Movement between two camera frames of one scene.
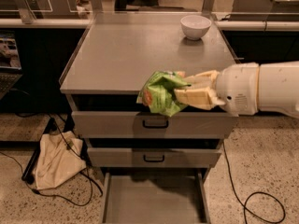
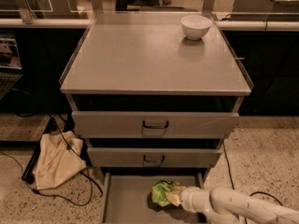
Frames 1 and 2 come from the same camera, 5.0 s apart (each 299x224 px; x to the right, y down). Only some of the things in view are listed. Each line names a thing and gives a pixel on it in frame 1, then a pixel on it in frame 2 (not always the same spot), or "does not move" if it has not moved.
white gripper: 237,88 → 188,197
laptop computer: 10,68 does not move
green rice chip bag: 157,91 → 158,192
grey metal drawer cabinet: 152,166 does not move
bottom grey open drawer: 160,195 does not move
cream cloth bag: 61,157 does not move
